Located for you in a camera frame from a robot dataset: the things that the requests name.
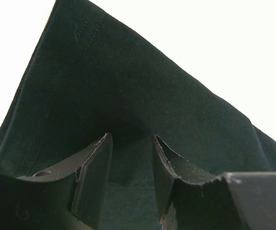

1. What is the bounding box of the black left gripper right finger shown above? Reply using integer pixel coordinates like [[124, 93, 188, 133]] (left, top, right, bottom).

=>
[[152, 134, 225, 225]]

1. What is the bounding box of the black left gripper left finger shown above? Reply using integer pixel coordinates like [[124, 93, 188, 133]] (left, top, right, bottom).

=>
[[19, 133, 113, 227]]

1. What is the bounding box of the black t shirt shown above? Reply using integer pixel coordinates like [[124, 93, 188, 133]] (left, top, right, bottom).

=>
[[0, 0, 276, 230]]

